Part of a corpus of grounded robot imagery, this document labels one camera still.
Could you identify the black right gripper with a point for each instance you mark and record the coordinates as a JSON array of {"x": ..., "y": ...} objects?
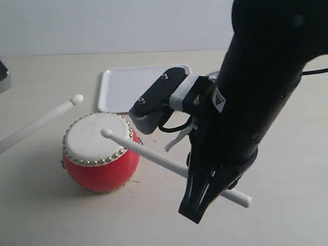
[{"x": 224, "y": 143}]

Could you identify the white drumstick of gripper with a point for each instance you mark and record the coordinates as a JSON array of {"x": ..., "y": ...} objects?
[
  {"x": 30, "y": 128},
  {"x": 232, "y": 195}
]

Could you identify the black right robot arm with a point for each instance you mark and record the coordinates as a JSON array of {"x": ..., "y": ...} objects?
[{"x": 272, "y": 43}]

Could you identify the small red drum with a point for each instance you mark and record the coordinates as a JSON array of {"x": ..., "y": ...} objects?
[{"x": 96, "y": 163}]

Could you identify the white rectangular plastic tray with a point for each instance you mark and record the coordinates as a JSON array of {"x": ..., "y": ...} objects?
[{"x": 121, "y": 87}]

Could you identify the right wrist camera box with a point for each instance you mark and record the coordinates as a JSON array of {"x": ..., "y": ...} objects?
[{"x": 165, "y": 96}]

